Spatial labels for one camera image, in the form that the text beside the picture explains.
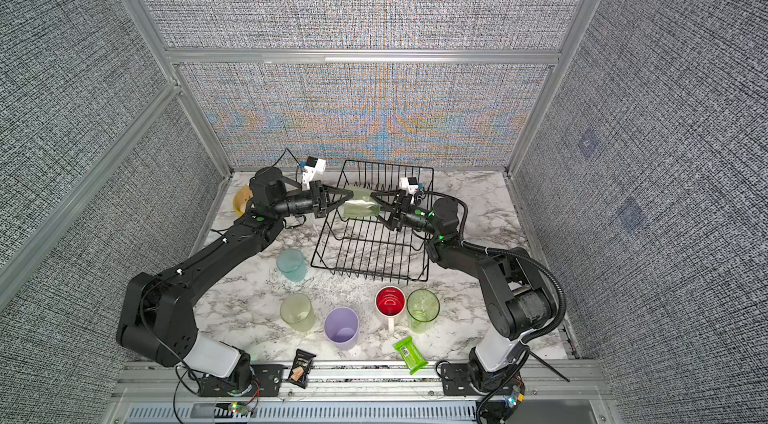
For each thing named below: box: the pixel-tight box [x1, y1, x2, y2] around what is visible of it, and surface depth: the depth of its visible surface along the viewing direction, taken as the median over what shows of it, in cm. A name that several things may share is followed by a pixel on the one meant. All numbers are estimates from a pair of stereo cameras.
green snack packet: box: [394, 336, 429, 375], surface depth 78 cm
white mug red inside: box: [375, 285, 407, 334], surface depth 81 cm
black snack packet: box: [287, 348, 317, 389], surface depth 76 cm
